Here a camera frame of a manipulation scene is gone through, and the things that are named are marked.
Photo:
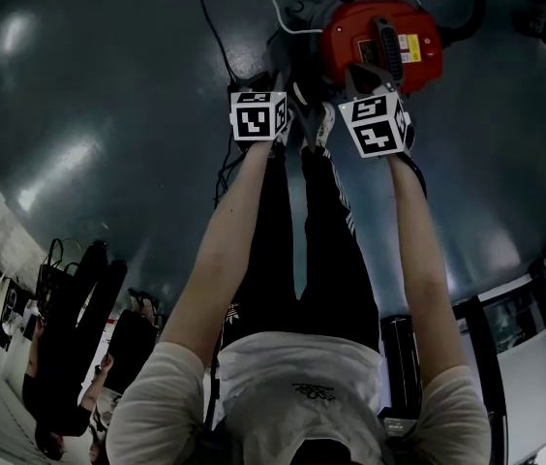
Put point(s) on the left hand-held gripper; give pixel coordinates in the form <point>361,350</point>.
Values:
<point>257,116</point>

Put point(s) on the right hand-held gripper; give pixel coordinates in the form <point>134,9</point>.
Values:
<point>377,124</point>

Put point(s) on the person's right forearm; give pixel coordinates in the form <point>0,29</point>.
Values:
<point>415,259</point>

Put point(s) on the person's left forearm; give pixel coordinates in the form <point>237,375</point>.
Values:
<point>224,226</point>

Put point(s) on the red vacuum cleaner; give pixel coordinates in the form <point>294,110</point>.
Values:
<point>382,41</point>

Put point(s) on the person's white right shoe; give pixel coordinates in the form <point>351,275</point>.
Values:
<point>325,124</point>

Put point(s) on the person's black striped trousers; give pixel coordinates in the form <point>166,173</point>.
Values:
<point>331,240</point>

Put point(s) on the dark handbag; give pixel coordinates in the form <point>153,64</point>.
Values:
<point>50,281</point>

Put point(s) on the person's white t-shirt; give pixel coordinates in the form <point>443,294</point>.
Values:
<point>297,400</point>

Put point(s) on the black rectangular box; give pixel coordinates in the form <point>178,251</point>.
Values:
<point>400,371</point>

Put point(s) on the white cabinet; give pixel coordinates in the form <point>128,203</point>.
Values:
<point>520,356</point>

